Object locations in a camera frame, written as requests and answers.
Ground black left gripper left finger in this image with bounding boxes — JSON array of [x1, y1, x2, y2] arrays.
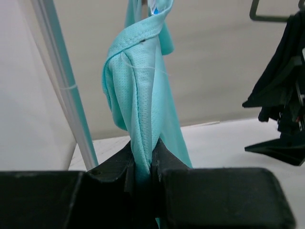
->
[[0, 144, 134, 229]]

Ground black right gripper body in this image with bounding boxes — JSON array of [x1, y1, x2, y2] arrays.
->
[[277, 49, 305, 138]]

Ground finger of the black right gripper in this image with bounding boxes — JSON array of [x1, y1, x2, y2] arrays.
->
[[244, 132, 305, 166]]

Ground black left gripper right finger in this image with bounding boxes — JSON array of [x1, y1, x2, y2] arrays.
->
[[152, 140, 296, 229]]

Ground teal t shirt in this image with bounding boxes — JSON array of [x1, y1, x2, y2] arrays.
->
[[102, 0, 193, 229]]

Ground taupe hanger with black garment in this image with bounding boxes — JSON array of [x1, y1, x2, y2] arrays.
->
[[249, 0, 305, 23]]

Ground black hanging garment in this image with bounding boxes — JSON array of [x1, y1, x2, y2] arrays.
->
[[242, 10, 305, 122]]

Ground white metal clothes rack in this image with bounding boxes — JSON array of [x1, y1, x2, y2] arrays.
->
[[31, 0, 99, 170]]

